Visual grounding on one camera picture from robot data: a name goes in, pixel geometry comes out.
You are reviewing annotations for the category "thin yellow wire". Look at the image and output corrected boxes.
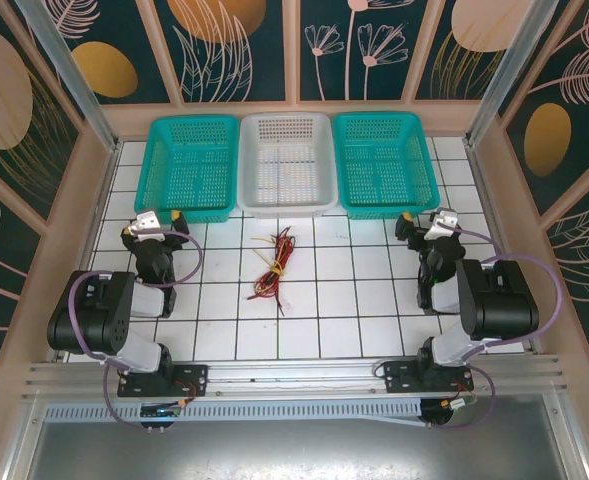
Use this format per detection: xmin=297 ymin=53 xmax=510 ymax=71
xmin=266 ymin=238 xmax=295 ymax=277
xmin=252 ymin=236 xmax=283 ymax=275

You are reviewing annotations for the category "thin red wire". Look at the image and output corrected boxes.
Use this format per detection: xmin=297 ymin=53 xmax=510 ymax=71
xmin=246 ymin=239 xmax=293 ymax=302
xmin=253 ymin=234 xmax=298 ymax=296

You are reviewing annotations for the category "thin black wire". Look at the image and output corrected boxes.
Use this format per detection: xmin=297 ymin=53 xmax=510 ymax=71
xmin=268 ymin=227 xmax=291 ymax=318

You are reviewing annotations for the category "teal plastic basket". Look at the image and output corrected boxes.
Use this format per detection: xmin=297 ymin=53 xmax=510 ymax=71
xmin=332 ymin=111 xmax=441 ymax=221
xmin=133 ymin=115 xmax=240 ymax=225

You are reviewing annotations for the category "white plastic basket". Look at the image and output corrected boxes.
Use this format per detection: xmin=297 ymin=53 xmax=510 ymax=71
xmin=236 ymin=112 xmax=339 ymax=220

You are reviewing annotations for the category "red black power lead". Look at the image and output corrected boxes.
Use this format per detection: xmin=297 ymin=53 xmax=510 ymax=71
xmin=448 ymin=379 xmax=475 ymax=401
xmin=171 ymin=379 xmax=199 ymax=404

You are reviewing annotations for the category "small black circuit board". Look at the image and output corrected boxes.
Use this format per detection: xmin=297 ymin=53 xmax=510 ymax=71
xmin=140 ymin=403 xmax=183 ymax=419

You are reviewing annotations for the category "grey metal panel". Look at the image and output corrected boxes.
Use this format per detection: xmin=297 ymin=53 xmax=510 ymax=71
xmin=21 ymin=419 xmax=575 ymax=480

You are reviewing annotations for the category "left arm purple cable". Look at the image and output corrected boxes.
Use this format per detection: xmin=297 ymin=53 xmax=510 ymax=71
xmin=68 ymin=229 xmax=204 ymax=432

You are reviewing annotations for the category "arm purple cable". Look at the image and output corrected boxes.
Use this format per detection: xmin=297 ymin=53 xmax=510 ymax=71
xmin=426 ymin=224 xmax=563 ymax=431
xmin=68 ymin=229 xmax=204 ymax=432

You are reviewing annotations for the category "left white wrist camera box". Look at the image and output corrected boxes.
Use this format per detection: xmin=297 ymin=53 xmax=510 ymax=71
xmin=123 ymin=209 xmax=164 ymax=237

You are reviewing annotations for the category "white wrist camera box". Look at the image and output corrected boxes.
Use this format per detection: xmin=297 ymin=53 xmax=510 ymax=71
xmin=425 ymin=208 xmax=459 ymax=240
xmin=123 ymin=209 xmax=164 ymax=237

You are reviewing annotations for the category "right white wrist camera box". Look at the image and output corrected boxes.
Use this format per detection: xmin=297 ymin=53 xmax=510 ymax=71
xmin=425 ymin=208 xmax=459 ymax=240

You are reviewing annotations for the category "aluminium side rail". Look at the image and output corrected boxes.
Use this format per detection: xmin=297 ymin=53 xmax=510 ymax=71
xmin=48 ymin=142 xmax=123 ymax=364
xmin=466 ymin=142 xmax=543 ymax=354

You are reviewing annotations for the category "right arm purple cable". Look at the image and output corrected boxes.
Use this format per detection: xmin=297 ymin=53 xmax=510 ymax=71
xmin=426 ymin=224 xmax=563 ymax=431

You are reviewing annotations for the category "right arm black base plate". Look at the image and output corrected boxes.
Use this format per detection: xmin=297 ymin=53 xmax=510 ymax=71
xmin=382 ymin=360 xmax=475 ymax=396

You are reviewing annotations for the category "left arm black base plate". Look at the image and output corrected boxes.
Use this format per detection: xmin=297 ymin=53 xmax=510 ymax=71
xmin=117 ymin=363 xmax=210 ymax=399

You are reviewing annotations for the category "aluminium corner post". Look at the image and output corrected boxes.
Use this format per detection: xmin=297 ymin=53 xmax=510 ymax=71
xmin=13 ymin=0 xmax=121 ymax=154
xmin=465 ymin=0 xmax=560 ymax=147

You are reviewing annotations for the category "aluminium mounting rail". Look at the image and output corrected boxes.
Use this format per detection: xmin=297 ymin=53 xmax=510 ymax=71
xmin=21 ymin=353 xmax=575 ymax=404

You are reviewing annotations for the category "grey slotted cable duct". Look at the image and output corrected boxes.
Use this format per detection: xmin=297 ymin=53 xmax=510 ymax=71
xmin=43 ymin=397 xmax=428 ymax=426

